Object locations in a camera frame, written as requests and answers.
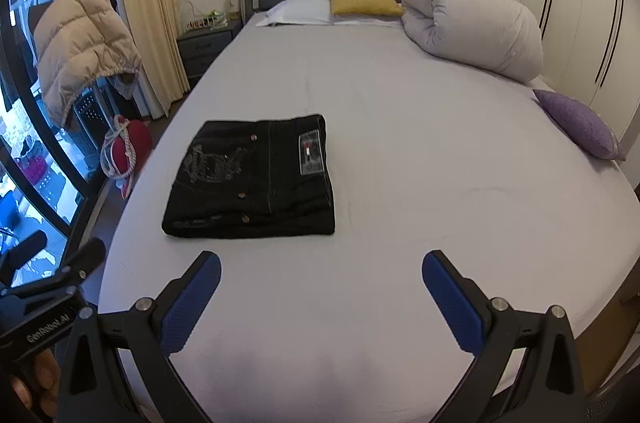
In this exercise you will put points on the white wardrobe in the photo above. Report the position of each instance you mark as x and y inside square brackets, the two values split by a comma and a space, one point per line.
[575, 3]

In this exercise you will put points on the beige curtain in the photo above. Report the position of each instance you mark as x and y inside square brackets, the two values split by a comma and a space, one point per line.
[147, 3]

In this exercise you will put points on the grey perforated basket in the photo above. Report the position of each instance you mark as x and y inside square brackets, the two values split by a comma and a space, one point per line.
[87, 118]

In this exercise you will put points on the white pillow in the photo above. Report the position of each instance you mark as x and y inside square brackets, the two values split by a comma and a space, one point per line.
[300, 10]

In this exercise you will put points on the black-framed glass door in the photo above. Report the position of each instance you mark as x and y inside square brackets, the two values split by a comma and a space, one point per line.
[30, 103]

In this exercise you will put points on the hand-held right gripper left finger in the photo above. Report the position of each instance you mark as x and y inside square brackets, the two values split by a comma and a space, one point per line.
[192, 308]

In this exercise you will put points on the bed with white sheet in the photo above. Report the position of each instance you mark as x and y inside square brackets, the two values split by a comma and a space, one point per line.
[400, 128]

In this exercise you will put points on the black pants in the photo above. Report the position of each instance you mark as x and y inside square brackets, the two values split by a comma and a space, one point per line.
[255, 178]

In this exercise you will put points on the purple pillow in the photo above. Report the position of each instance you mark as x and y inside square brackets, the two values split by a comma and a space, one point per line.
[582, 125]

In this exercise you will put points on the person's left hand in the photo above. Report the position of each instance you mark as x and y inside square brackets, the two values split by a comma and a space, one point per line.
[42, 373]

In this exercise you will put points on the dark grey nightstand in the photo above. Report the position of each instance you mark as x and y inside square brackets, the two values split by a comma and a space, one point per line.
[205, 48]

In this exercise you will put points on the rolled white duvet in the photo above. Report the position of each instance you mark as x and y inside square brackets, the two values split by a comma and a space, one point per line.
[475, 23]

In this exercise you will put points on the beige down jacket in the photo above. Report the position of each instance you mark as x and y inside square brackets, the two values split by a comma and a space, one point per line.
[80, 48]

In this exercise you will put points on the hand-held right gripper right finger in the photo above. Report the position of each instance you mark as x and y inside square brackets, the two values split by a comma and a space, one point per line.
[452, 303]

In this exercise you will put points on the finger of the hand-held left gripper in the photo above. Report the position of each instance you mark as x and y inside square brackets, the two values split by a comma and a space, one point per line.
[25, 250]
[82, 258]

